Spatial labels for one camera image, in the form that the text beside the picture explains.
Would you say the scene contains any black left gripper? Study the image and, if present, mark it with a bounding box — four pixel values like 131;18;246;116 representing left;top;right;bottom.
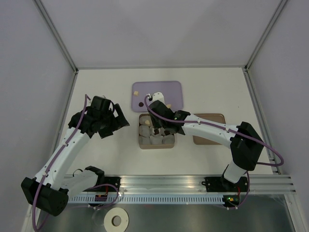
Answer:
98;104;129;139

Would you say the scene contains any gold square chocolate tin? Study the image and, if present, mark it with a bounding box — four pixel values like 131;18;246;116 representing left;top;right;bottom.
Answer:
138;114;176;150

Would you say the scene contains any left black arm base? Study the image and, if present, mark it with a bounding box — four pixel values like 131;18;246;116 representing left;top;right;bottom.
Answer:
86;176;121;202

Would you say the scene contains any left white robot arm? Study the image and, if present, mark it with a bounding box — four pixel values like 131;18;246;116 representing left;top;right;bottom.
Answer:
21;96;129;216

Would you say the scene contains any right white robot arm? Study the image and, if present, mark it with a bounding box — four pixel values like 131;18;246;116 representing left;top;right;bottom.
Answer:
144;92;264;191

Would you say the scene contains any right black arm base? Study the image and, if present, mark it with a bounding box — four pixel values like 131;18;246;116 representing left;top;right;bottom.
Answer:
201;176;249;193

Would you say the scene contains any white paper cup one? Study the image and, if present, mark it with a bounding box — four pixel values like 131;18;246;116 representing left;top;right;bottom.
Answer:
139;116;151;127

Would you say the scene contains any lilac plastic tray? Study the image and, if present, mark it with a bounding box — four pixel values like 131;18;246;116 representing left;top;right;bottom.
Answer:
131;81;183;113

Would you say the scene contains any white paper cup five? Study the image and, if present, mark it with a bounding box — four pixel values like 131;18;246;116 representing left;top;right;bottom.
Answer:
150;126;162;137

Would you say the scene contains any white paper cup four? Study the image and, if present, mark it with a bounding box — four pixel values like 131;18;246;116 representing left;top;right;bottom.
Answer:
139;125;151;137

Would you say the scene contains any white paper cup eight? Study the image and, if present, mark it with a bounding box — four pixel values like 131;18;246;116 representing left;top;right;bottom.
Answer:
150;135;164;145

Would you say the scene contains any white paper cup nine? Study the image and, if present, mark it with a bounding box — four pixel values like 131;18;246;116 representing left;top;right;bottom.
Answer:
162;135;175;145

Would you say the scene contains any white paper cup seven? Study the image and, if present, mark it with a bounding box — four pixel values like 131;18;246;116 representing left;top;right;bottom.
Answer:
139;136;151;145

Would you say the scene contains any gold tin lid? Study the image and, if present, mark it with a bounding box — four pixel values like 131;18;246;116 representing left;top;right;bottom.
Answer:
191;113;226;145

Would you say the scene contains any white tape roll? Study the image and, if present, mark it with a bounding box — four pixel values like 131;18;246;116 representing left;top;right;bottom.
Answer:
104;207;129;232

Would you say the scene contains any white slotted cable duct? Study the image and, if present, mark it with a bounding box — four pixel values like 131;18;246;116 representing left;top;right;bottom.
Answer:
69;193;224;204

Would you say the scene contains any aluminium front rail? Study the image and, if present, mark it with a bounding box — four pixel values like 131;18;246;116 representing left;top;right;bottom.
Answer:
32;173;297;195

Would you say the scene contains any aluminium rail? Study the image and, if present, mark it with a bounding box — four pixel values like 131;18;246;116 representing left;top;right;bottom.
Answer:
32;173;297;195
242;68;282;174

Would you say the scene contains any left aluminium frame post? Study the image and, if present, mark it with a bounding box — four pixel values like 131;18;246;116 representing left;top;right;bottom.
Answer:
33;0;78;74

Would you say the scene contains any aluminium frame post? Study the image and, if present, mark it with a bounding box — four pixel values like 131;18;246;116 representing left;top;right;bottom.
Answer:
33;0;78;74
243;0;289;72

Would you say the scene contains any right side aluminium rail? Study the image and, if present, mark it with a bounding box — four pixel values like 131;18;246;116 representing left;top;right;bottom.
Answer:
242;68;282;174

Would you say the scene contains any right aluminium frame post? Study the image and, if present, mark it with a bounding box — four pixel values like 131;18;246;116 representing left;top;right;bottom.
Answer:
243;0;289;72

